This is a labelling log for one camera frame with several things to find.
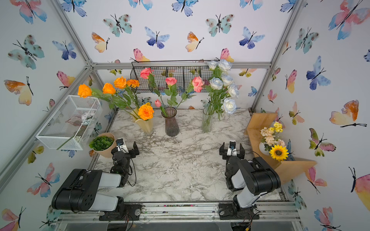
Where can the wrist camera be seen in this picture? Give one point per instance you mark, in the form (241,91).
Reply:
(232,150)
(121,146)

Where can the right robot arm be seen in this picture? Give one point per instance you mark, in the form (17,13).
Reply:
(254,178)

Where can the purple glass vase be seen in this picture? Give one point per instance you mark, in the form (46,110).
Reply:
(171,125)

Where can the white mesh wall basket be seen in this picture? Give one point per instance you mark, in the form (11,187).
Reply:
(71,124)

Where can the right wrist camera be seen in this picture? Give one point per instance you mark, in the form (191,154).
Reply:
(232,150)

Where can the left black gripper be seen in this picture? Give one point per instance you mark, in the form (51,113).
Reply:
(132,154)

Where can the small white rose stem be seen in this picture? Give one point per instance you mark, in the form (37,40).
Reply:
(224,65)

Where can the sunflower bouquet in vase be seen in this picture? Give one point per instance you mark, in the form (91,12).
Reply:
(271,144)

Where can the small white rosebud stem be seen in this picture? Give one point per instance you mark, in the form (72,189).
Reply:
(215,90)

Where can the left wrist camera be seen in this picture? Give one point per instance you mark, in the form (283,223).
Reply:
(121,146)

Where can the orange rose flower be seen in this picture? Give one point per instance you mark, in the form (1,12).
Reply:
(118,98)
(85,91)

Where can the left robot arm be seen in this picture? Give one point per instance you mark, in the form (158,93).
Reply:
(79,192)

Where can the clear glass vase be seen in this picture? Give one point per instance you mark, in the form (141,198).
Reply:
(207,121)

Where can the orange marigold stem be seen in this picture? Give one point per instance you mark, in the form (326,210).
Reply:
(146,112)

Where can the pink rose pair stem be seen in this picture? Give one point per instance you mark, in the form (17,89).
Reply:
(170,91)

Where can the wooden corner shelf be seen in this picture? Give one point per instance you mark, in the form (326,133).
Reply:
(286,170)

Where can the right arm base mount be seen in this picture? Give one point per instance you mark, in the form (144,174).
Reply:
(229,211)

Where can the pink rose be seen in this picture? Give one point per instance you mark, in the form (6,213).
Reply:
(195,85)

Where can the orange carnation flower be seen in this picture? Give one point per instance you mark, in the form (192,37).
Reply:
(131,89)

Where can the pink tulip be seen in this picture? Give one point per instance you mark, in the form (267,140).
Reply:
(159,105)

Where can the yellow ruffled vase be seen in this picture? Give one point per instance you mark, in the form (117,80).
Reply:
(145,125)

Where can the potted green succulent plant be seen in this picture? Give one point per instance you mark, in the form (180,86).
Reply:
(104,144)

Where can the orange ranunculus flower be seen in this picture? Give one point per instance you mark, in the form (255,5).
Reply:
(120,84)

